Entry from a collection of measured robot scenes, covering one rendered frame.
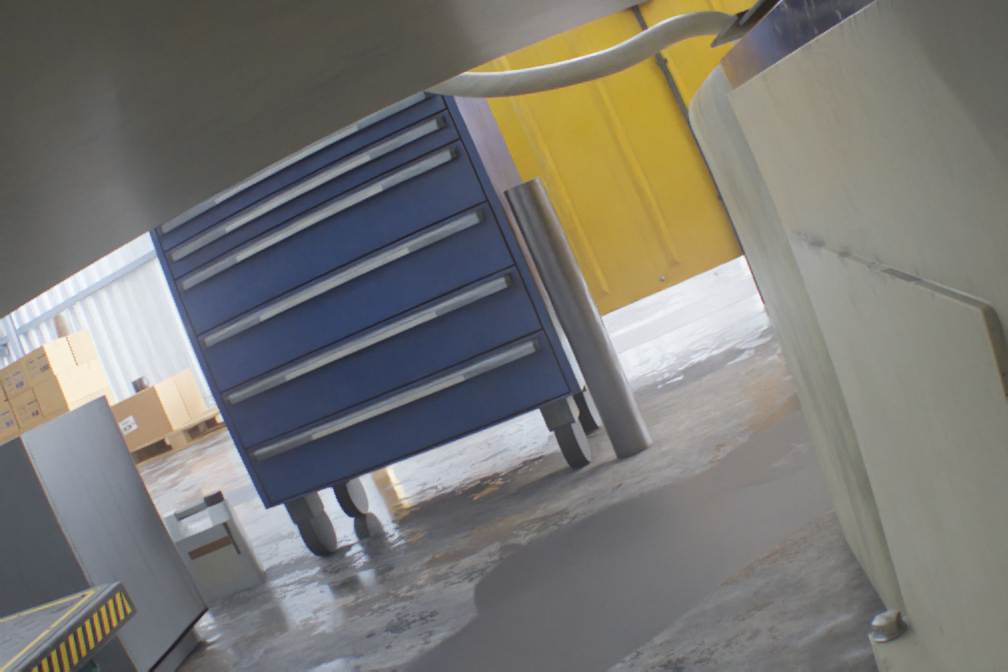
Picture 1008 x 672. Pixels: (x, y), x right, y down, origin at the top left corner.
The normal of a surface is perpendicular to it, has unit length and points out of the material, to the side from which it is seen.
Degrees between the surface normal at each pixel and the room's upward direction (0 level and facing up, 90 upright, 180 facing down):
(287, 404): 90
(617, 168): 90
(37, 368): 90
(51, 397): 90
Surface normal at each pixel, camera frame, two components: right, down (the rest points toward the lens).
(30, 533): -0.07, 0.11
